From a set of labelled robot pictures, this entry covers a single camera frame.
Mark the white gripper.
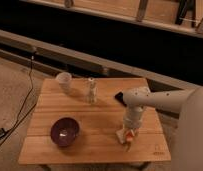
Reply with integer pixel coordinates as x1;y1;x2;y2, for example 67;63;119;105
123;107;144;132

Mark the red orange pepper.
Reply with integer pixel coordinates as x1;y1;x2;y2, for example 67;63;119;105
125;130;135;143

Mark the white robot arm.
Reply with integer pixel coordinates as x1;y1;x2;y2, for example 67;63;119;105
123;86;203;171

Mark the white sponge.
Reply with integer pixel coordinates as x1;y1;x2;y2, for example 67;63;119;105
116;126;138;144

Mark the black rectangular device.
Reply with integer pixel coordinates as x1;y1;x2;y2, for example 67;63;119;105
115;92;127;107

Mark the clear glass bottle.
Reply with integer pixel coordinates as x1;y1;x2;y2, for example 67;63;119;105
88;77;96;104

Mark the wooden table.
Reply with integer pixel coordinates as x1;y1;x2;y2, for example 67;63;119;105
19;78;171;164

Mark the purple bowl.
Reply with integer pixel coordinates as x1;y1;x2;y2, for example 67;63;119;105
50;117;80;147

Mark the white paper cup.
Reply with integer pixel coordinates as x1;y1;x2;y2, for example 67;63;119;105
55;72;72;92

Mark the black cable left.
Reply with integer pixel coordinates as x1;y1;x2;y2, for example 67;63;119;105
0;49;38;152

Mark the grey metal rail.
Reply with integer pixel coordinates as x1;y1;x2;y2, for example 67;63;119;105
0;30;198;89

